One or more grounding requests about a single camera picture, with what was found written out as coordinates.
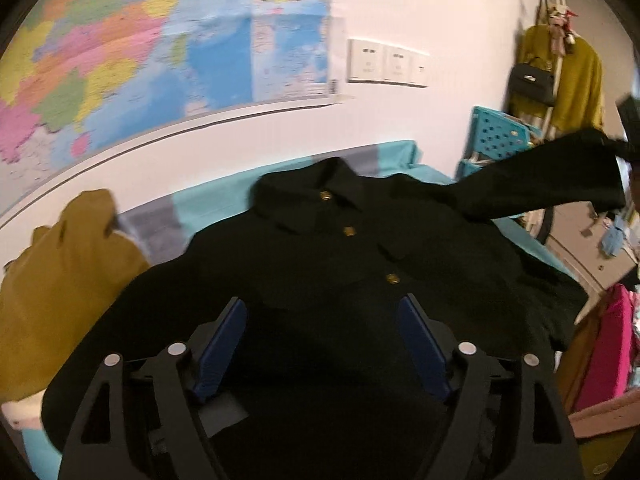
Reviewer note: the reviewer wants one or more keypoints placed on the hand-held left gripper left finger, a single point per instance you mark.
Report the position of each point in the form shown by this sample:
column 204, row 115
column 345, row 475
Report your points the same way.
column 222, row 345

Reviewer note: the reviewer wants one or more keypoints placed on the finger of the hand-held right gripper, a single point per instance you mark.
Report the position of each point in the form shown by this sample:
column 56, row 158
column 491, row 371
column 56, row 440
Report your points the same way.
column 629, row 115

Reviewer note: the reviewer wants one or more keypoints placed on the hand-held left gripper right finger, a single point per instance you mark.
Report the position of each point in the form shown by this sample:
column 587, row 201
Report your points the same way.
column 424, row 345

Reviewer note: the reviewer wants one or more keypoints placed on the black button coat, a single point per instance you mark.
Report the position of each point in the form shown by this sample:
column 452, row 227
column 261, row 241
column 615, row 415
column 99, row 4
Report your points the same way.
column 325, row 260

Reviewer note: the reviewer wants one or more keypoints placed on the hanging mustard yellow coat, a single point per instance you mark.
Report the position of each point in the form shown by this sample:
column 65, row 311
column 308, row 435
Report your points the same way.
column 580, row 85

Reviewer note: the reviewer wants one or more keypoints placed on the black handbag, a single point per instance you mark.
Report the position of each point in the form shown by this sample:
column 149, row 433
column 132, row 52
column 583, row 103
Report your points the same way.
column 532, row 82

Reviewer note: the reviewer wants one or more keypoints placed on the red and white scarf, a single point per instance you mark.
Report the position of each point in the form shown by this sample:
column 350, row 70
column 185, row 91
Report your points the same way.
column 561, row 30

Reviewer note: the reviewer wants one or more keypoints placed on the light blue cloth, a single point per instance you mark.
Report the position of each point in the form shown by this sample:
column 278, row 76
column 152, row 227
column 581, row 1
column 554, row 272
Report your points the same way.
column 614, row 239

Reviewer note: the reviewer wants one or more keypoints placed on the teal plastic crate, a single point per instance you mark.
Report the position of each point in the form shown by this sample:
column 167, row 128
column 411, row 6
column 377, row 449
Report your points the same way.
column 500, row 132

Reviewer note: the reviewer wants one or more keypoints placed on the grey blanket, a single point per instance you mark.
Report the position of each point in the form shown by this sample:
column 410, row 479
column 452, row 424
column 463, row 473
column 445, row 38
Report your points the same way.
column 155, row 230

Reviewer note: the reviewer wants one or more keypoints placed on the teal bed sheet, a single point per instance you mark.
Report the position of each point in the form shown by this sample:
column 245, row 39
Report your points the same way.
column 215, row 210

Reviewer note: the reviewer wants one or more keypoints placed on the mustard yellow garment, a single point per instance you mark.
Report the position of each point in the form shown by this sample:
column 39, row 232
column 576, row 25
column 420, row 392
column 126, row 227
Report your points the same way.
column 60, row 290

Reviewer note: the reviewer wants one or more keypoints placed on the bright pink garment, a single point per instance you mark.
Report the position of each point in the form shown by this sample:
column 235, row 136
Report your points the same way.
column 610, row 350

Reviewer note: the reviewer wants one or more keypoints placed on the white cloth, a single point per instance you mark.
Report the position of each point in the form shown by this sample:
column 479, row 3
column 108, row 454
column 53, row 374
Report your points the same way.
column 25, row 410

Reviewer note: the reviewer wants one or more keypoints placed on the white wall switch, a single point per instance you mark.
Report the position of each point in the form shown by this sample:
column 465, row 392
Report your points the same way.
column 398, row 64
column 421, row 69

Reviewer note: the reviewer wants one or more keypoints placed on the white wall sockets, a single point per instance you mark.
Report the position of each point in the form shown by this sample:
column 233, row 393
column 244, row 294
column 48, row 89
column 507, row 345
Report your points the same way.
column 366, row 60

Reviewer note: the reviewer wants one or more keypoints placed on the colourful wall map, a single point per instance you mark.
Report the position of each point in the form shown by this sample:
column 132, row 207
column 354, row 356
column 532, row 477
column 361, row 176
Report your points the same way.
column 125, row 55

